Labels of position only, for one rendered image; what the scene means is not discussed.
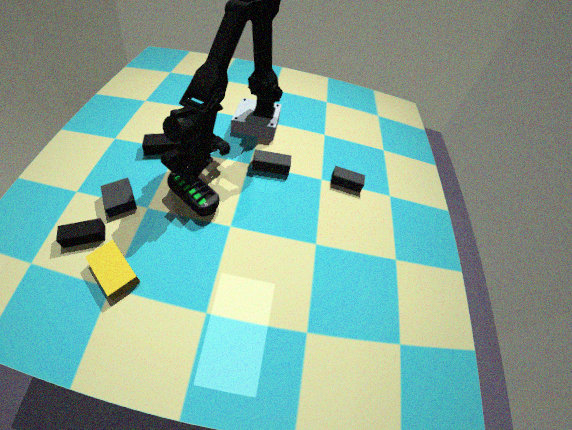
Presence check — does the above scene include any yellow rectangular block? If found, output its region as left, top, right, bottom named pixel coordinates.
left=86, top=239, right=141, bottom=300

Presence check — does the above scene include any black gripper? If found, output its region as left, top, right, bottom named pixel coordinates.
left=160, top=132, right=231, bottom=176

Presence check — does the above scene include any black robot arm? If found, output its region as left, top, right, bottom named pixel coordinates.
left=162, top=0, right=283, bottom=146

